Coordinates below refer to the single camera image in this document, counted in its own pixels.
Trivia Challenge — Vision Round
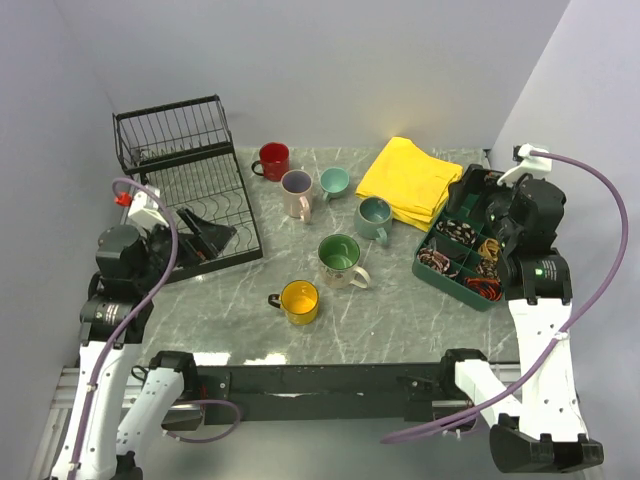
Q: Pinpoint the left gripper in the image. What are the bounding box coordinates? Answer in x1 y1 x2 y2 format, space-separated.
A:
134 205 236 290

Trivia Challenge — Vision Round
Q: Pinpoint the speckled teal mug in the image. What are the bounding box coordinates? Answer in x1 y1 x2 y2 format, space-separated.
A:
354 196 393 247

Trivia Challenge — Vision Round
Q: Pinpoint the yellow enamel mug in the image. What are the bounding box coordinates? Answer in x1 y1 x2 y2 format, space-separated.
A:
267 280 320 326

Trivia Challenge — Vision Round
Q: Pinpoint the floral mug green inside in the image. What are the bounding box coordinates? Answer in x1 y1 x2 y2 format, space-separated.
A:
318 234 372 289

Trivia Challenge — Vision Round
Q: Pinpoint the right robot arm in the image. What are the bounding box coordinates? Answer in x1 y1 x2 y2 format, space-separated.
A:
438 165 604 473

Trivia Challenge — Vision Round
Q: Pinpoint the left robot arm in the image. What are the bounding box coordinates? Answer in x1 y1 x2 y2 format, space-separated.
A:
51 209 208 479

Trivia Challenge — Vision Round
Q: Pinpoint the yellow folded cloth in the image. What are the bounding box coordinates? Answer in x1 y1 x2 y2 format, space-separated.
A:
355 137 463 232

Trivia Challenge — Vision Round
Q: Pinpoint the green compartment organizer box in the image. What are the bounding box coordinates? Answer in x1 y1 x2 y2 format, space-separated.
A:
412 194 504 312

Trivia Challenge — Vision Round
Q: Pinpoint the pink mug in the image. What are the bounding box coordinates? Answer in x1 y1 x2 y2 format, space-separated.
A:
281 170 313 224

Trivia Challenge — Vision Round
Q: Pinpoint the red mug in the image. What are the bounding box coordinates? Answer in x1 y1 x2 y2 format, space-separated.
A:
251 142 289 182

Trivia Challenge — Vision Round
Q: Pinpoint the small teal cup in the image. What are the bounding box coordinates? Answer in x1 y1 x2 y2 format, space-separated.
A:
320 167 350 202

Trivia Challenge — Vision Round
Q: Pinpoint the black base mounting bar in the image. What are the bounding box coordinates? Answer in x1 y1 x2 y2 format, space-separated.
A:
198 363 453 421

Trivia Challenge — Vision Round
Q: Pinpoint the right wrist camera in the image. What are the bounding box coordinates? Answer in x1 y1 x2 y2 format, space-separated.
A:
497 143 552 186

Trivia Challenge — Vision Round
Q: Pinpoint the black wire dish rack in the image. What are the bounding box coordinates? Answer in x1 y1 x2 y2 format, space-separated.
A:
113 95 263 282

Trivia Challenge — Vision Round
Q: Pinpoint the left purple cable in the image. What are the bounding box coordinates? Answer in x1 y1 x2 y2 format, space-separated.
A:
69 176 246 474

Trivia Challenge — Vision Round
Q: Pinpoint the aluminium rail frame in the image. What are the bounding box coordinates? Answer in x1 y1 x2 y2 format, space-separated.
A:
54 349 525 455

